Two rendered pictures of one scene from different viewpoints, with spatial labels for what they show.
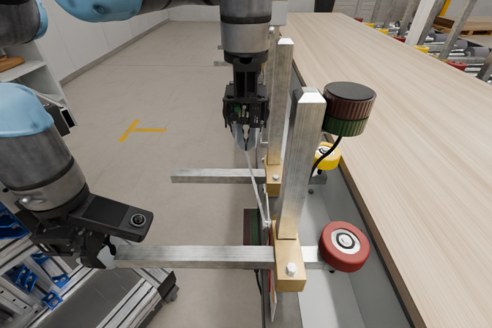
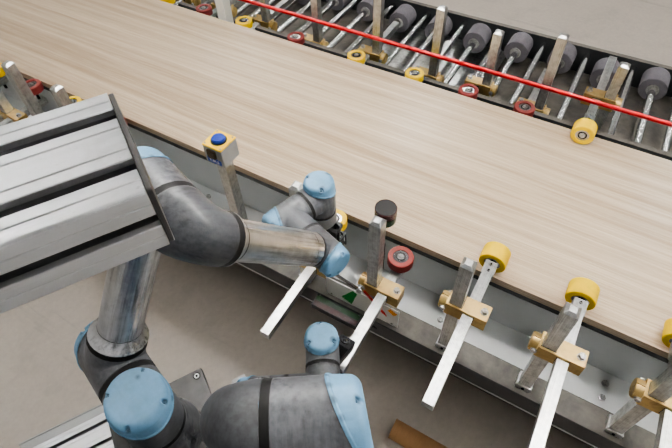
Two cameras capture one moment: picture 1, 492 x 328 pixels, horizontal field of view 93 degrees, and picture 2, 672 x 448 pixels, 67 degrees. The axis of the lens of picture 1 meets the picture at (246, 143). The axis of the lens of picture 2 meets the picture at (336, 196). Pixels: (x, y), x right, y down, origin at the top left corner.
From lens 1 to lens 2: 1.15 m
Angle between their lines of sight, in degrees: 43
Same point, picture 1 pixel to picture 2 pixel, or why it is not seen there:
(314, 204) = not seen: hidden behind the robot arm
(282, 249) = (384, 288)
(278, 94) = not seen: hidden behind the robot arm
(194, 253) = (359, 335)
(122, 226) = (348, 347)
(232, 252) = (369, 314)
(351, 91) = (387, 207)
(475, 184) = (405, 171)
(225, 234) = (240, 368)
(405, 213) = (402, 218)
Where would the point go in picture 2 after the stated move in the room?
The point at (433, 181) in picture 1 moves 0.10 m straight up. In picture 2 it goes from (393, 187) to (395, 166)
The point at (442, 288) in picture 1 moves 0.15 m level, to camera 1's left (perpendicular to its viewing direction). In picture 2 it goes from (438, 238) to (419, 274)
